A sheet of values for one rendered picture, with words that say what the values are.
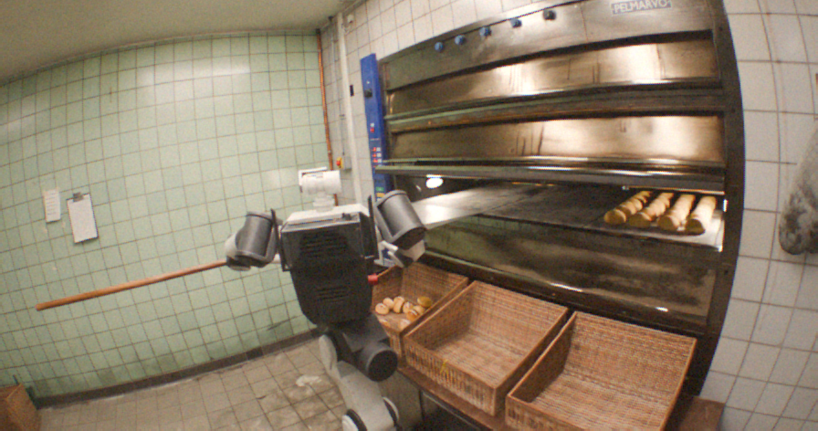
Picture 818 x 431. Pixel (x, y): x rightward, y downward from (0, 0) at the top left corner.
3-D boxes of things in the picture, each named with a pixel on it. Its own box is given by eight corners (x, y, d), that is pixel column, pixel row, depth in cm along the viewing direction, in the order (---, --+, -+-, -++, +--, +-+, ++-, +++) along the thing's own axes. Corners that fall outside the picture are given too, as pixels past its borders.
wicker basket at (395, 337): (409, 296, 233) (404, 257, 229) (472, 322, 189) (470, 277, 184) (344, 321, 205) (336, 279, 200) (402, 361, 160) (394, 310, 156)
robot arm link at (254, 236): (254, 266, 107) (268, 258, 98) (229, 257, 102) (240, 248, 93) (262, 233, 113) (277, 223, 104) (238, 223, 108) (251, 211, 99)
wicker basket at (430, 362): (477, 324, 186) (476, 278, 181) (565, 359, 140) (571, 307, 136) (404, 363, 158) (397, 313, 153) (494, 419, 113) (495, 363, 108)
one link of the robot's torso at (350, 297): (403, 328, 94) (386, 197, 88) (280, 343, 89) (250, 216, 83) (390, 288, 123) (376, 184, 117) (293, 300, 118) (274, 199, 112)
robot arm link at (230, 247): (218, 268, 118) (233, 258, 103) (220, 235, 123) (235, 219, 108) (246, 272, 126) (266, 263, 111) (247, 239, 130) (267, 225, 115)
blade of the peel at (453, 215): (426, 229, 162) (425, 223, 161) (362, 216, 205) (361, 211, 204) (479, 212, 183) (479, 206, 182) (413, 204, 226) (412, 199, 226)
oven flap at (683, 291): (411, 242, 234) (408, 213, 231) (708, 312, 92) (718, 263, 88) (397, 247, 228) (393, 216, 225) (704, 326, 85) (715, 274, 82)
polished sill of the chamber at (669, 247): (407, 209, 231) (406, 203, 230) (720, 257, 87) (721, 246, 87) (399, 211, 227) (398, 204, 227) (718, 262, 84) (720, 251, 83)
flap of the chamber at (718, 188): (374, 173, 214) (402, 175, 226) (723, 192, 71) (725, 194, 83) (374, 169, 214) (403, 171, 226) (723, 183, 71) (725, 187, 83)
